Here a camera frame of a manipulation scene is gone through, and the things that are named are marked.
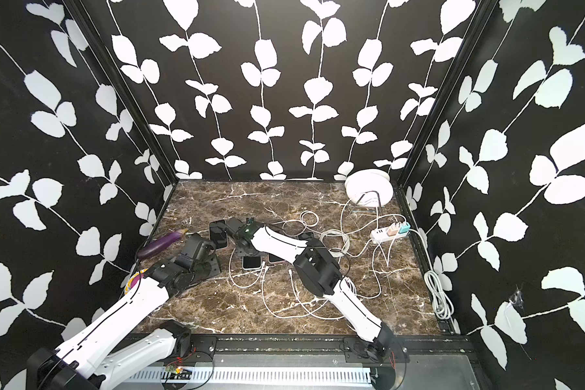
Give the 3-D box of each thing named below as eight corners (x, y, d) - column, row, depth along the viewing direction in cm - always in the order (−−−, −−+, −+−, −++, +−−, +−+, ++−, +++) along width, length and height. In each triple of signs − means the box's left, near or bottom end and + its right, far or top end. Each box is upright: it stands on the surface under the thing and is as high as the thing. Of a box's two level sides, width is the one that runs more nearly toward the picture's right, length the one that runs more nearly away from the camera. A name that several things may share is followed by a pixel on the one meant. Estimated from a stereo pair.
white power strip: (372, 244, 101) (379, 230, 93) (369, 235, 104) (375, 221, 96) (405, 238, 103) (414, 224, 95) (400, 230, 105) (409, 216, 97)
